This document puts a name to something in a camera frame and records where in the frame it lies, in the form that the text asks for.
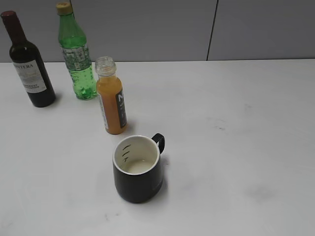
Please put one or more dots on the black mug white inside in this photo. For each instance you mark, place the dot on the black mug white inside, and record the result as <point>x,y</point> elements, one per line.
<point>137,167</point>

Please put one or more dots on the orange juice bottle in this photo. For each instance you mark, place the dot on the orange juice bottle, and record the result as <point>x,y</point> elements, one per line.
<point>110,91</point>

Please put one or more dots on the green plastic soda bottle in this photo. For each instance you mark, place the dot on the green plastic soda bottle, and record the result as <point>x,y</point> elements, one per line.
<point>73,43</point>

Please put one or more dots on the dark red wine bottle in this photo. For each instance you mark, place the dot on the dark red wine bottle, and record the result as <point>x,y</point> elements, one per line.
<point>28,63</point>

